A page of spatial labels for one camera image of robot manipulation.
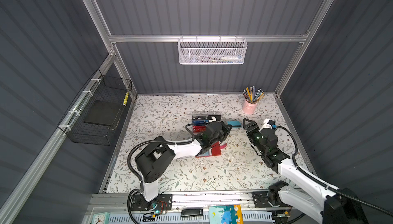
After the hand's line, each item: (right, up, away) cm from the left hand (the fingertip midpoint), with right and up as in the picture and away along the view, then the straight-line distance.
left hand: (234, 124), depth 82 cm
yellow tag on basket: (-60, +14, 0) cm, 61 cm away
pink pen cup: (+15, +8, +22) cm, 28 cm away
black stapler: (-22, -39, -14) cm, 47 cm away
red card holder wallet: (-10, -17, +10) cm, 22 cm away
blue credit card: (+1, 0, +6) cm, 6 cm away
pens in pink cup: (+18, +17, +23) cm, 33 cm away
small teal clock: (-63, -41, -14) cm, 77 cm away
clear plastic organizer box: (-19, +1, +14) cm, 24 cm away
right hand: (+6, +1, -2) cm, 6 cm away
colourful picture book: (-6, -40, -13) cm, 43 cm away
